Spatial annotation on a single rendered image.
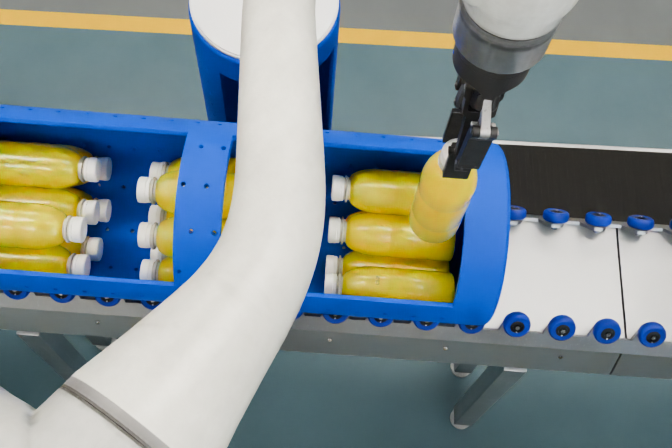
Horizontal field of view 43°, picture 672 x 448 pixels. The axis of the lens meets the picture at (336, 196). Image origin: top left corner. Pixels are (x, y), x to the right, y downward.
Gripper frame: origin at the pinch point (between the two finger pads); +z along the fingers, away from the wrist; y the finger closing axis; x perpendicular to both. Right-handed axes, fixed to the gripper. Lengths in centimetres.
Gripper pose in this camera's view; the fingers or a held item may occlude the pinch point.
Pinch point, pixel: (459, 144)
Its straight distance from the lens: 97.5
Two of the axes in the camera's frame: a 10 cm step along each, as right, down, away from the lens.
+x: -10.0, -0.7, -0.1
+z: -0.4, 4.3, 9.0
